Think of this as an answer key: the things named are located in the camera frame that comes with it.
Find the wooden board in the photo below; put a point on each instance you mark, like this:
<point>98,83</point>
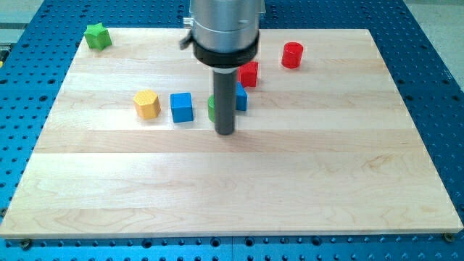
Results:
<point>326,148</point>

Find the yellow hexagon block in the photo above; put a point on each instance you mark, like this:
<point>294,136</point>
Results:
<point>147,104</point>

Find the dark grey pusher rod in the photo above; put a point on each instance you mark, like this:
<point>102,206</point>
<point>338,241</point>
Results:
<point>224,91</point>

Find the green star block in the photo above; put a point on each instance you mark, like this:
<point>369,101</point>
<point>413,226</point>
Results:
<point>97,36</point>

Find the green cylinder block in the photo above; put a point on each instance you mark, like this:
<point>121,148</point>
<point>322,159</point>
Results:
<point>211,108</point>

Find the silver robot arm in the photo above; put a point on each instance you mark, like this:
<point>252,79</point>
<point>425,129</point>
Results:
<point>224,35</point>

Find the red cube block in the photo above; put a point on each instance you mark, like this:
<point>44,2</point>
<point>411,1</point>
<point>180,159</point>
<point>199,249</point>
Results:
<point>247,74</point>

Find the blue cube block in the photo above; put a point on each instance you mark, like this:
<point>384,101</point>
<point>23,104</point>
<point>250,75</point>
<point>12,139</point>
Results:
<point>181,107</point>

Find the blue block behind rod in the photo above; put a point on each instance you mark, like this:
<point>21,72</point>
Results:
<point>241,98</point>

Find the red cylinder block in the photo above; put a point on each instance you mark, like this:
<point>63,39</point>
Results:
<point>292,55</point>

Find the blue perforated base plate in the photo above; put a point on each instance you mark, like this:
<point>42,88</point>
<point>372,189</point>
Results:
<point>49,39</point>

